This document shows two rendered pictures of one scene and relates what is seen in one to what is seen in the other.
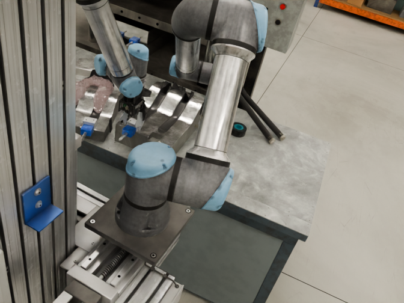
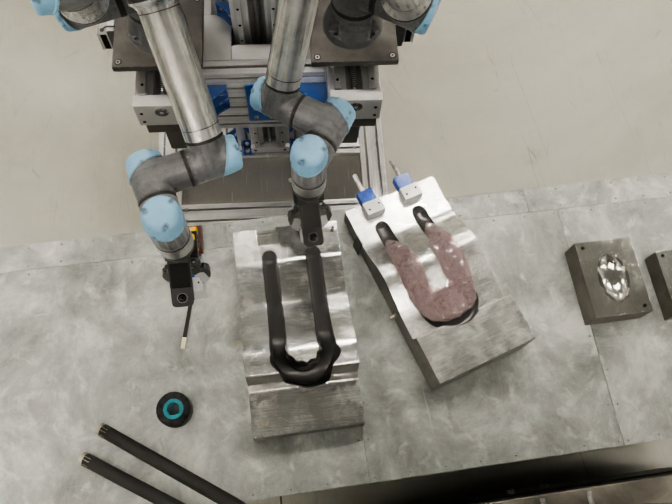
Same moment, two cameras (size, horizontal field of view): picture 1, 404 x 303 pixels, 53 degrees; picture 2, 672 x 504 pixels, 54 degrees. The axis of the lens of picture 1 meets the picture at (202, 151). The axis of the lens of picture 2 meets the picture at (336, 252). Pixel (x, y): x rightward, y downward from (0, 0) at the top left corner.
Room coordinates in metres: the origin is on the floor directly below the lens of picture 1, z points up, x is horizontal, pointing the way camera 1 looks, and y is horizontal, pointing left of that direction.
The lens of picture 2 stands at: (1.96, 0.08, 2.41)
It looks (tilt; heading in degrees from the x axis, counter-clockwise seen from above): 69 degrees down; 153
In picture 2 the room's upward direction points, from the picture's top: 6 degrees clockwise
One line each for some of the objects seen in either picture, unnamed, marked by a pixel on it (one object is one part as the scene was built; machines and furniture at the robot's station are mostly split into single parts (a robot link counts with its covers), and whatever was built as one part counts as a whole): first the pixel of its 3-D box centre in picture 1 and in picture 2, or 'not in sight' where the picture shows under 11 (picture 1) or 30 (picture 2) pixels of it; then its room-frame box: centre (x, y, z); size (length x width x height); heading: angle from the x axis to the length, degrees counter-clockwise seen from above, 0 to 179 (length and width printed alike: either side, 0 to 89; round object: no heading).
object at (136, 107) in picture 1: (132, 98); (308, 193); (1.34, 0.31, 1.05); 0.09 x 0.08 x 0.12; 167
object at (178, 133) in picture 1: (168, 112); (296, 324); (1.57, 0.19, 0.87); 0.50 x 0.26 x 0.14; 167
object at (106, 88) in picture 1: (92, 88); (434, 269); (1.57, 0.55, 0.90); 0.26 x 0.18 x 0.08; 4
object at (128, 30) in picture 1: (146, 26); not in sight; (2.48, 0.54, 0.87); 0.50 x 0.27 x 0.17; 167
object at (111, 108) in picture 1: (91, 95); (434, 275); (1.57, 0.56, 0.86); 0.50 x 0.26 x 0.11; 4
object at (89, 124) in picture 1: (86, 131); (365, 195); (1.31, 0.48, 0.86); 0.13 x 0.05 x 0.05; 4
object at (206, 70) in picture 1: (216, 76); (158, 177); (1.29, 0.01, 1.25); 0.11 x 0.11 x 0.08; 1
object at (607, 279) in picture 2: not in sight; (607, 280); (1.74, 0.98, 0.84); 0.20 x 0.15 x 0.07; 167
